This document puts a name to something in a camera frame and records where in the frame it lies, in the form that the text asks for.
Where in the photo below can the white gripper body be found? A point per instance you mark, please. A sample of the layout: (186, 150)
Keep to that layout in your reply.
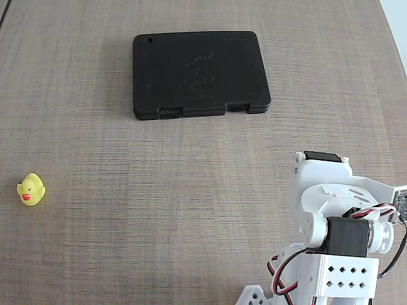
(320, 157)

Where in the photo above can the yellow rubber duck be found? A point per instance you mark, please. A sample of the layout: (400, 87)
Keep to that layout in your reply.
(31, 190)

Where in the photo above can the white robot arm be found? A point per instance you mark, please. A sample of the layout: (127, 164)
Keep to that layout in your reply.
(349, 276)

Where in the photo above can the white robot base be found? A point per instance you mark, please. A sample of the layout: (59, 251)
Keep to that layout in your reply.
(252, 297)

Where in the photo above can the black plastic case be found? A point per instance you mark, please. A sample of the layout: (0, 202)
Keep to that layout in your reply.
(197, 76)

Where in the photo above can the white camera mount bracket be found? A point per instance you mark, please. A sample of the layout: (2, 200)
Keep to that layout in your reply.
(375, 193)

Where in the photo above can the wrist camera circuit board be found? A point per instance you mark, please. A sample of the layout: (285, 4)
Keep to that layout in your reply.
(401, 203)

